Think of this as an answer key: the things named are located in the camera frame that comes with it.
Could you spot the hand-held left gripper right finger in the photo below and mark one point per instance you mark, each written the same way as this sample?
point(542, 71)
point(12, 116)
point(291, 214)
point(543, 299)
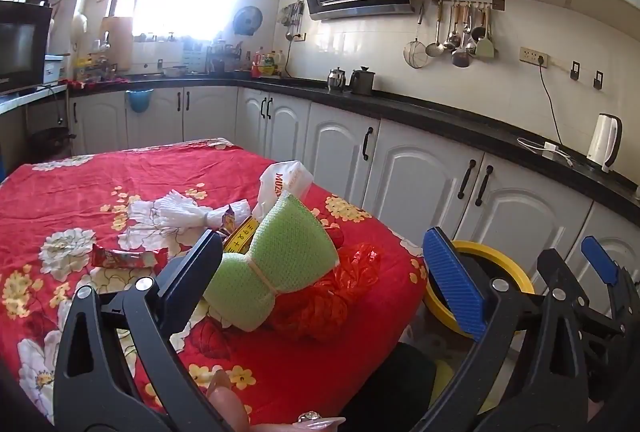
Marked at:
point(452, 282)

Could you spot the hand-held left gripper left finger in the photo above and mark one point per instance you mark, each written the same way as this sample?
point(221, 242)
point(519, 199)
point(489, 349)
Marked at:
point(192, 277)

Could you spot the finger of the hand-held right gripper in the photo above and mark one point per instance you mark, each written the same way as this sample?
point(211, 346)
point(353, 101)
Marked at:
point(551, 269)
point(600, 259)

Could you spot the yellow rimmed bin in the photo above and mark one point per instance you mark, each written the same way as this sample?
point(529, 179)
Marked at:
point(500, 254)

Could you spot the white glove bundle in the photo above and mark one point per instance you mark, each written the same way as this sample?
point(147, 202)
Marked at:
point(175, 214)

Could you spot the red yellow snack packet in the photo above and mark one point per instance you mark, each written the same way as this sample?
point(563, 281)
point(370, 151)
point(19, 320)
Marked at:
point(245, 232)

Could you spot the red stick wrapper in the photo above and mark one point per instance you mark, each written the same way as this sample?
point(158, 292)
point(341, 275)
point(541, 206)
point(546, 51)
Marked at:
point(125, 257)

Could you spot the green mesh cloth bundle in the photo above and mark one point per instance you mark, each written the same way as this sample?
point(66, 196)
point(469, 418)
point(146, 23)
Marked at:
point(280, 237)

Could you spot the red plastic bag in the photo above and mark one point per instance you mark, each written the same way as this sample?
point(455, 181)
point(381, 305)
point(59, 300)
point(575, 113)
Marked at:
point(330, 307)

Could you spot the white plastic bag orange print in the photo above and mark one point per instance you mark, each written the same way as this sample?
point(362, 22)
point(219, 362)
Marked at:
point(290, 177)

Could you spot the person's left hand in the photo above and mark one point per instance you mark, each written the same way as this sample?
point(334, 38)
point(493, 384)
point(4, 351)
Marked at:
point(230, 404)

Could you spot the person's green garment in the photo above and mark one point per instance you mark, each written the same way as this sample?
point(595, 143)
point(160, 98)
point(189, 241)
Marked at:
point(441, 382)

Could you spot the white lower cabinets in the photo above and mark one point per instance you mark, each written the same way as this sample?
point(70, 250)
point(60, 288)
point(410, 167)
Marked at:
point(415, 172)

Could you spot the person's black trousers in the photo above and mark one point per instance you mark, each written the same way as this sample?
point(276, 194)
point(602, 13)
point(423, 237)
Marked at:
point(390, 387)

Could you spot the white electric kettle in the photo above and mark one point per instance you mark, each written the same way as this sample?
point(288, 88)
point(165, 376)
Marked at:
point(600, 137)

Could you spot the red floral blanket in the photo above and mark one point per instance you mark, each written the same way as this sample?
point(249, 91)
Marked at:
point(100, 182)

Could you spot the black kitchen countertop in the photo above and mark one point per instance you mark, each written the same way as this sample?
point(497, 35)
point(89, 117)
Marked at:
point(425, 104)

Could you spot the blue hanging plastic bin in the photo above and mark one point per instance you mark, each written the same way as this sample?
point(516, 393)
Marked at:
point(137, 101)

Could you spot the white drawer organizer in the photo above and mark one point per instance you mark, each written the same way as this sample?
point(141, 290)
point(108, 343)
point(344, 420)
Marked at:
point(194, 59)

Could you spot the black dish rack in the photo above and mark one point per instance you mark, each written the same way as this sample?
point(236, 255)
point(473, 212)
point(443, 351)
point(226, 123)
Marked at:
point(225, 59)

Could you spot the dark steel pot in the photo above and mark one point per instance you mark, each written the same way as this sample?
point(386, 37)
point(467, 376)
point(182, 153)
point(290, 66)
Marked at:
point(361, 82)

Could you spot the dark round scoop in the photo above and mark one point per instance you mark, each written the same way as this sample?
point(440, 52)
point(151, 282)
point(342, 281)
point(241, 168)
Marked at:
point(460, 58)

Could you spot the row of condiment bottles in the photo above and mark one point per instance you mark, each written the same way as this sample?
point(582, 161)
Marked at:
point(267, 64)

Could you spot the steel mesh strainer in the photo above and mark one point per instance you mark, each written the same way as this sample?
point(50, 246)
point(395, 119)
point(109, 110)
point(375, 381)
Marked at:
point(416, 54)

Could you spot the green spatula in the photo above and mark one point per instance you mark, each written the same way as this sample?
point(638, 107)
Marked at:
point(485, 48)

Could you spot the small steel teapot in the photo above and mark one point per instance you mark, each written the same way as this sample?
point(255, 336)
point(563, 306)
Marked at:
point(336, 81)

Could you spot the steel ladle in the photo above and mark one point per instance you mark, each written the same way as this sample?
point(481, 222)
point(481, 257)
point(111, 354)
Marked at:
point(434, 48)

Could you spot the steel slotted spoon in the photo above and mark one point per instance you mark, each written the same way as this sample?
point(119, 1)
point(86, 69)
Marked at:
point(452, 39)

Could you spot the wooden cutting board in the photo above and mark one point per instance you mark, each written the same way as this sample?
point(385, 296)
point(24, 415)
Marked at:
point(117, 44)

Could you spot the hanging kitchen tools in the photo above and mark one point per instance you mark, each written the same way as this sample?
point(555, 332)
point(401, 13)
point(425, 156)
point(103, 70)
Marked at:
point(295, 14)

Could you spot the black microwave oven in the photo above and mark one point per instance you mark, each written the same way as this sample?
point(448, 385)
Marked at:
point(22, 52)

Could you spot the wall power socket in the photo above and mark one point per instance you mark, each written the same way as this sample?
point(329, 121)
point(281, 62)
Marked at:
point(532, 56)

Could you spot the blue wall fan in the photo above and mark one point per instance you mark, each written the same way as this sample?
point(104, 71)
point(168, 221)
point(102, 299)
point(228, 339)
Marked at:
point(247, 20)

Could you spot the utensil wall rail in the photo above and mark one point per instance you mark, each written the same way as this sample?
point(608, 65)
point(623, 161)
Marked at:
point(497, 3)

